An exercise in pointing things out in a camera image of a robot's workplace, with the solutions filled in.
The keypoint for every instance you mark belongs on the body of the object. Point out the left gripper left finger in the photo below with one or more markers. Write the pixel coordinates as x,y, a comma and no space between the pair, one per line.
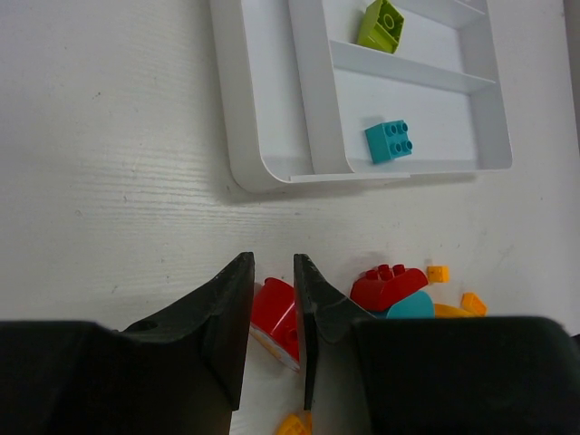
186,362

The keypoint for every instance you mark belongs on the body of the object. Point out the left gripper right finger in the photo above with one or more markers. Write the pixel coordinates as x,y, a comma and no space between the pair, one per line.
334,359

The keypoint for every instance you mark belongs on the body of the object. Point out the red sloped lego brick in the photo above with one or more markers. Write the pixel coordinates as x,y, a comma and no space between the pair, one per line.
273,321

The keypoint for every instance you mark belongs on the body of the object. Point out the red round lego brick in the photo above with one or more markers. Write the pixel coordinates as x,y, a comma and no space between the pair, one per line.
378,289

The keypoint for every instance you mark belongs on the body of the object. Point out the teal square lego brick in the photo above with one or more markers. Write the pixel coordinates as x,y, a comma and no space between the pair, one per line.
388,141

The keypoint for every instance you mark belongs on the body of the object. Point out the lime green lego brick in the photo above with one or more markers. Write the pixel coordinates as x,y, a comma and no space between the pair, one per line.
381,27

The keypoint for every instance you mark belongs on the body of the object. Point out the orange arch lego pieces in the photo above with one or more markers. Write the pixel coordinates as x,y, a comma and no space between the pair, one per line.
300,423

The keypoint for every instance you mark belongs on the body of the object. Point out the teal rounded lego brick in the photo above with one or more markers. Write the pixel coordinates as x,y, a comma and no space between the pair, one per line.
419,305

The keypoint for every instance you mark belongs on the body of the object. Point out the orange curved lego brick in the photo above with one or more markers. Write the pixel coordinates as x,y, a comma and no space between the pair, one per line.
449,311

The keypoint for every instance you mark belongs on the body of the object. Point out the tiny orange lego stud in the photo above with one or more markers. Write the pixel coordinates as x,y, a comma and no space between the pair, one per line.
438,274

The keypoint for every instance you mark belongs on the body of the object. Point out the small orange lego brick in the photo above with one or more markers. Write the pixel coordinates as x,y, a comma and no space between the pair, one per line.
470,302

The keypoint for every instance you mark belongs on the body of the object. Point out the white divided sorting tray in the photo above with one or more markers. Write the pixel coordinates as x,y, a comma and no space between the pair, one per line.
298,92

